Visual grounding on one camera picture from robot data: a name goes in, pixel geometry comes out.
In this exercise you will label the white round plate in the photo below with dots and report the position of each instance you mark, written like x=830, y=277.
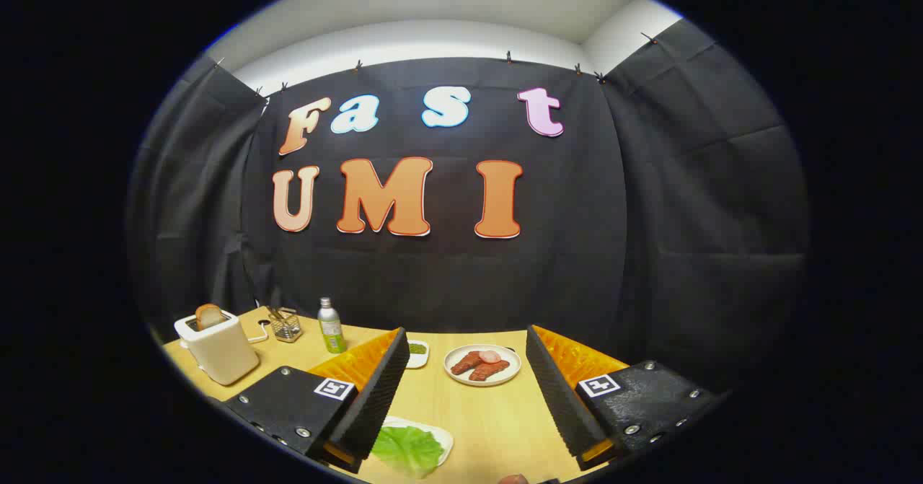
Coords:
x=505, y=376

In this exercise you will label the white divided dish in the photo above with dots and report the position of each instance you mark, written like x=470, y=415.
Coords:
x=418, y=360

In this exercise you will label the white square plate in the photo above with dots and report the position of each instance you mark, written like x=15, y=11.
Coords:
x=436, y=432

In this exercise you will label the green lettuce leaf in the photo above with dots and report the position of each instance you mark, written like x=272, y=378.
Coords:
x=407, y=448

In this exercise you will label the pink sausage slice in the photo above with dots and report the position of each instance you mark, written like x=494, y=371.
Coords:
x=489, y=356

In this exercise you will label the small brown utensil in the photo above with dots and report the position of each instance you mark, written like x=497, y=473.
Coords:
x=277, y=314

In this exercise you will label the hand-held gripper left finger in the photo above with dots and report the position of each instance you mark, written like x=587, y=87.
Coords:
x=378, y=397

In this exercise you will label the brown crust bread slice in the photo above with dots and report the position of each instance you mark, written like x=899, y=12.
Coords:
x=210, y=317

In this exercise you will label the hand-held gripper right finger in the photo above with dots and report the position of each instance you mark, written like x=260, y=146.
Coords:
x=555, y=397

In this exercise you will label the white toaster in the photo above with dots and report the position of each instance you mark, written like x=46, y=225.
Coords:
x=223, y=354

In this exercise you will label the black backdrop cloth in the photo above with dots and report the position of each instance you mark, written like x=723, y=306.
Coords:
x=461, y=282

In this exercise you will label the silver bottle with green label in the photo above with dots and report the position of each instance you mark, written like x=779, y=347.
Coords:
x=332, y=329

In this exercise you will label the red meat piece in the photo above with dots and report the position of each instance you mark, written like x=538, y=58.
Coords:
x=490, y=371
x=465, y=363

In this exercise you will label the pile of green beans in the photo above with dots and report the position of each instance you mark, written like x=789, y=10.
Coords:
x=417, y=348

